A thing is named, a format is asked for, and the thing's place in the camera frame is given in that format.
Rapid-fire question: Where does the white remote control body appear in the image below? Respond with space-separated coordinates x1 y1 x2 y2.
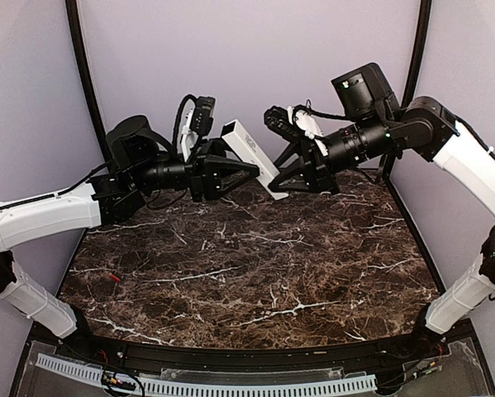
221 120 289 200

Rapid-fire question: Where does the black frame post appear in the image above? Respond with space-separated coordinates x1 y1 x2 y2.
381 0 433 183
64 0 112 161

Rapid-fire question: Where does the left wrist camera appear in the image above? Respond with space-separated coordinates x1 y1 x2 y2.
172 93 216 163

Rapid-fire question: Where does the left black frame post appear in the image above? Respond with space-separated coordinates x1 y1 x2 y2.
64 0 112 161

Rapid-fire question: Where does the white slotted cable duct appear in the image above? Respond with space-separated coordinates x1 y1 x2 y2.
35 353 377 396

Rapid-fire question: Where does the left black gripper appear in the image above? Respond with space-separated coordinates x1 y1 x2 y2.
131 135 262 201

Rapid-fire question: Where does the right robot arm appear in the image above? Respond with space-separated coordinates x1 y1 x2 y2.
264 62 495 359

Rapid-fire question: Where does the right black frame post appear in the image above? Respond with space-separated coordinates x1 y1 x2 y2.
381 0 433 183

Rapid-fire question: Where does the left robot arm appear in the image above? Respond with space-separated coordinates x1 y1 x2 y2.
0 115 259 361

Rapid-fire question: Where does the black front rail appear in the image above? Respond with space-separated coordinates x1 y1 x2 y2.
56 330 450 375

